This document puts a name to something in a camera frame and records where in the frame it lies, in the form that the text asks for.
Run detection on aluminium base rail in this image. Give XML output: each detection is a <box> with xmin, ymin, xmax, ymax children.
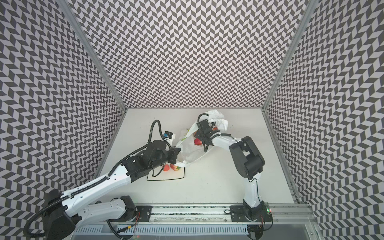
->
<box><xmin>73</xmin><ymin>203</ymin><xmax>323</xmax><ymax>240</ymax></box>

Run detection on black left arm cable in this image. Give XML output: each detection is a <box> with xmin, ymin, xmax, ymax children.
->
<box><xmin>23</xmin><ymin>119</ymin><xmax>169</xmax><ymax>238</ymax></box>

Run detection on white mat with black border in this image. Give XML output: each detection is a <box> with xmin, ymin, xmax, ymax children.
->
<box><xmin>147</xmin><ymin>163</ymin><xmax>185</xmax><ymax>181</ymax></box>

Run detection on aluminium left corner post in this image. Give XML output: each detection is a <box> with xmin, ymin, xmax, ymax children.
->
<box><xmin>56</xmin><ymin>0</ymin><xmax>127</xmax><ymax>112</ymax></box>

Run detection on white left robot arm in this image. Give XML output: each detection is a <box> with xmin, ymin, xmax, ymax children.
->
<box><xmin>42</xmin><ymin>140</ymin><xmax>181</xmax><ymax>240</ymax></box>

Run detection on aluminium right corner post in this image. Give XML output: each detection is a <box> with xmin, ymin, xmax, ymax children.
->
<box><xmin>262</xmin><ymin>0</ymin><xmax>319</xmax><ymax>112</ymax></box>

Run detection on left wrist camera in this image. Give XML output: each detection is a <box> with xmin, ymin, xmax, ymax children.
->
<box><xmin>163</xmin><ymin>131</ymin><xmax>176</xmax><ymax>142</ymax></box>

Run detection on white plastic bag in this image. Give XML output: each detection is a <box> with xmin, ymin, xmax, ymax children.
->
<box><xmin>176</xmin><ymin>110</ymin><xmax>228</xmax><ymax>168</ymax></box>

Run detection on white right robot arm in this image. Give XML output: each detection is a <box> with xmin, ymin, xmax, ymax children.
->
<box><xmin>195</xmin><ymin>118</ymin><xmax>269</xmax><ymax>223</ymax></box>

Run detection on aluminium corner post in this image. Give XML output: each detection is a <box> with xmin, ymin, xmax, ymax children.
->
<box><xmin>262</xmin><ymin>0</ymin><xmax>319</xmax><ymax>112</ymax></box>
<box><xmin>56</xmin><ymin>0</ymin><xmax>127</xmax><ymax>112</ymax></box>

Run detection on red fake strawberry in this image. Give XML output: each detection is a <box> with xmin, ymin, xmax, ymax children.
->
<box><xmin>170</xmin><ymin>164</ymin><xmax>181</xmax><ymax>171</ymax></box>
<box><xmin>194</xmin><ymin>138</ymin><xmax>203</xmax><ymax>146</ymax></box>
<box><xmin>163</xmin><ymin>165</ymin><xmax>170</xmax><ymax>172</ymax></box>

